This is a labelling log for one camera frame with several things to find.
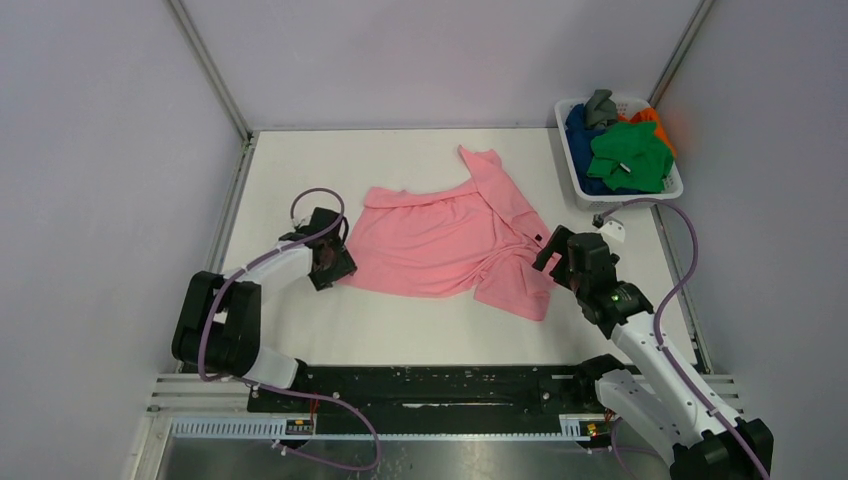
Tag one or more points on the pink t shirt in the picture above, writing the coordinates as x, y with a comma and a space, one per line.
481, 236

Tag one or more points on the blue t shirt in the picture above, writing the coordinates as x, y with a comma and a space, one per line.
581, 138

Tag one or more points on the orange t shirt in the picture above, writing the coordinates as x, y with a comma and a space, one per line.
650, 115

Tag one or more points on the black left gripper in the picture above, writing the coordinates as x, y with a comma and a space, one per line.
335, 263

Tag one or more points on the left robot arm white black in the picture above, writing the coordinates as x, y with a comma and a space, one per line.
219, 325

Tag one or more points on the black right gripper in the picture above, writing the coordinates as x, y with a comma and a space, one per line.
560, 255

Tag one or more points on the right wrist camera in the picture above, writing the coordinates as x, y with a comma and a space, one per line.
613, 231

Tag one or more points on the white plastic laundry basket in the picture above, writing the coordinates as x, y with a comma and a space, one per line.
570, 180

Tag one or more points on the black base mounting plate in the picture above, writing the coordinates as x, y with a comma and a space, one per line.
400, 391

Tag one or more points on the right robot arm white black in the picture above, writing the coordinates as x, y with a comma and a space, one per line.
695, 432

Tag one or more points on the white slotted cable duct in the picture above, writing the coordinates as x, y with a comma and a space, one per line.
425, 426

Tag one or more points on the green t shirt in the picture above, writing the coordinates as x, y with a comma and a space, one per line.
631, 156

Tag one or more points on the grey t shirt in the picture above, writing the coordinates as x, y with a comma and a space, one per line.
600, 111

